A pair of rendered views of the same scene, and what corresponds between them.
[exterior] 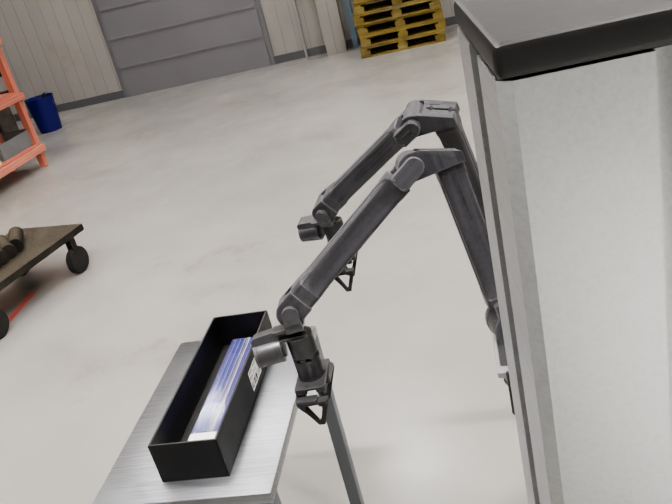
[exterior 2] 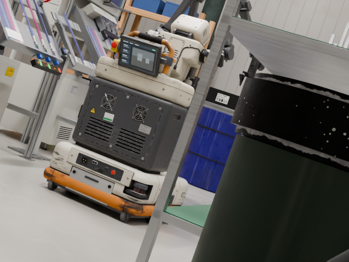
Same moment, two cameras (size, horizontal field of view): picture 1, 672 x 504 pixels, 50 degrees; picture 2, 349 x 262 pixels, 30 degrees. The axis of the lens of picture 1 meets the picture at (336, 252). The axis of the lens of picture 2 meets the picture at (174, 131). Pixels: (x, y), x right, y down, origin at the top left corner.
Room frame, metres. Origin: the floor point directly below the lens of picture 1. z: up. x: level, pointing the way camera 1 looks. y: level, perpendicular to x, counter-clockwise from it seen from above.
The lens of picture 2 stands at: (2.34, -4.40, 0.62)
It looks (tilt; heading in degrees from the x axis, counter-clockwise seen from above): 1 degrees down; 101
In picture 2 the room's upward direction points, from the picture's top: 19 degrees clockwise
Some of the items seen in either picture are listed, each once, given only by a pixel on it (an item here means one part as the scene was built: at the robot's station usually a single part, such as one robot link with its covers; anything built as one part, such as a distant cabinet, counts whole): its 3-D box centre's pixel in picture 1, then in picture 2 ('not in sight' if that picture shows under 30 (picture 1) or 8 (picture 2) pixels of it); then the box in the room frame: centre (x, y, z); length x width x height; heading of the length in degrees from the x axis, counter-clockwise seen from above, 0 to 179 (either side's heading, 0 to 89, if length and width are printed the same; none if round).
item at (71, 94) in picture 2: not in sight; (78, 79); (0.33, 1.03, 0.65); 1.01 x 0.73 x 1.29; 172
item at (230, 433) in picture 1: (220, 386); (219, 98); (1.66, 0.39, 0.86); 0.57 x 0.17 x 0.11; 167
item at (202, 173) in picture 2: not in sight; (236, 151); (1.67, 2.95, 0.48); 1.30 x 0.80 x 0.96; 72
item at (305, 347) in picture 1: (298, 343); not in sight; (1.30, 0.12, 1.14); 0.07 x 0.06 x 0.07; 88
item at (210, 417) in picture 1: (223, 394); not in sight; (1.66, 0.39, 0.83); 0.51 x 0.07 x 0.03; 167
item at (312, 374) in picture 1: (309, 366); not in sight; (1.30, 0.11, 1.08); 0.10 x 0.07 x 0.07; 168
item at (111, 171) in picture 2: not in sight; (99, 167); (1.36, -1.01, 0.23); 0.41 x 0.02 x 0.08; 167
